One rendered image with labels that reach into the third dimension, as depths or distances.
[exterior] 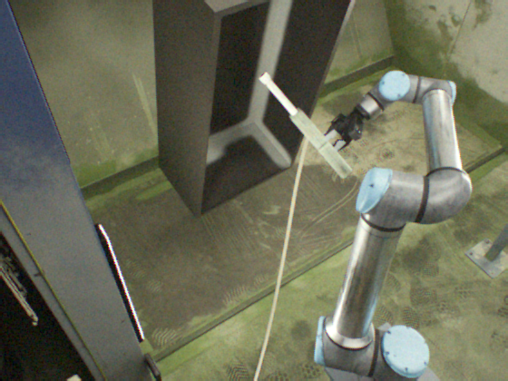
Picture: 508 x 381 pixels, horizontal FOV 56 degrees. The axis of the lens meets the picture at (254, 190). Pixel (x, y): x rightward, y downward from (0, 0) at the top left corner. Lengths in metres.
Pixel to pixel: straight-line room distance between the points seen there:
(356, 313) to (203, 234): 1.52
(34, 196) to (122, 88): 1.95
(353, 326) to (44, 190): 0.91
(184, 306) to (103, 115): 1.20
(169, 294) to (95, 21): 1.56
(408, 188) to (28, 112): 0.82
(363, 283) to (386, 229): 0.20
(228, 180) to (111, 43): 1.09
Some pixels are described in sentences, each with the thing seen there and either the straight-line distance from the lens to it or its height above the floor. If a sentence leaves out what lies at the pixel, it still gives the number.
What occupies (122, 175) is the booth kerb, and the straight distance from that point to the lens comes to 3.04.
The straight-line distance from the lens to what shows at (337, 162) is 1.76.
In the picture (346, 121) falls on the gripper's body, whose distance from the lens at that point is 1.77.
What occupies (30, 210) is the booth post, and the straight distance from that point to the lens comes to 1.13.
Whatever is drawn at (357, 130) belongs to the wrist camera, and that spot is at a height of 1.19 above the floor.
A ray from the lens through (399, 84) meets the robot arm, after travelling 1.65.
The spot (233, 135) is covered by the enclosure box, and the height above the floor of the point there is 0.53.
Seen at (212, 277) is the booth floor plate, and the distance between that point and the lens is 2.63.
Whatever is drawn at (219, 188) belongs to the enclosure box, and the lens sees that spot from 2.43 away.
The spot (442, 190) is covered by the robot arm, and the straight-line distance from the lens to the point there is 1.19.
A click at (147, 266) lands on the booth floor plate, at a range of 2.71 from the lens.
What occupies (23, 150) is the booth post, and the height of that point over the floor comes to 1.65.
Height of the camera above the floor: 2.31
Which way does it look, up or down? 49 degrees down
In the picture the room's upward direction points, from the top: 2 degrees clockwise
